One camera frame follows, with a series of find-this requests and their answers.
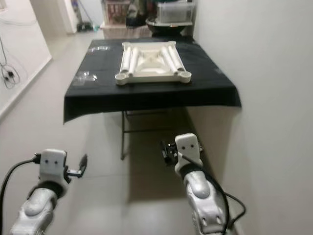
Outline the clear plastic container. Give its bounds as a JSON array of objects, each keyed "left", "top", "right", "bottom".
[{"left": 156, "top": 0, "right": 196, "bottom": 24}]

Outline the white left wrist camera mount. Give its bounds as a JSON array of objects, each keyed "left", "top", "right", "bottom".
[{"left": 39, "top": 149, "right": 68, "bottom": 184}]

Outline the black round wok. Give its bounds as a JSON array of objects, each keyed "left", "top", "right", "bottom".
[{"left": 147, "top": 20, "right": 194, "bottom": 37}]

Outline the dark metal folding table frame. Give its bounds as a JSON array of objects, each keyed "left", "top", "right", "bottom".
[{"left": 120, "top": 110, "right": 186, "bottom": 160}]

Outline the red printed carton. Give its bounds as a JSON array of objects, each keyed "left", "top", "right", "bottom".
[{"left": 107, "top": 0, "right": 130, "bottom": 25}]

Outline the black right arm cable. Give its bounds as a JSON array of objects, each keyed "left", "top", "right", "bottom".
[{"left": 179, "top": 153, "right": 246, "bottom": 235}]

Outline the clear storage box orange lid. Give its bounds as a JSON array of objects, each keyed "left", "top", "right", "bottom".
[{"left": 103, "top": 0, "right": 134, "bottom": 26}]

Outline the black wall cable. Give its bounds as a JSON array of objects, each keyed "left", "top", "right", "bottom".
[{"left": 0, "top": 37, "right": 21, "bottom": 90}]

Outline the black tablecloth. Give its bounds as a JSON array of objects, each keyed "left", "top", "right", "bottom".
[{"left": 64, "top": 38, "right": 242, "bottom": 124}]

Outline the white plastic table top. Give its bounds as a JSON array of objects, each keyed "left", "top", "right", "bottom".
[{"left": 115, "top": 41, "right": 192, "bottom": 86}]

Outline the black coiled hose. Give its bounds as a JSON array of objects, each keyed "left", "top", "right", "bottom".
[{"left": 78, "top": 22, "right": 96, "bottom": 32}]

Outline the beige cloth covered bench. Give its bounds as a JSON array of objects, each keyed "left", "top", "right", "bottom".
[{"left": 102, "top": 24, "right": 152, "bottom": 40}]

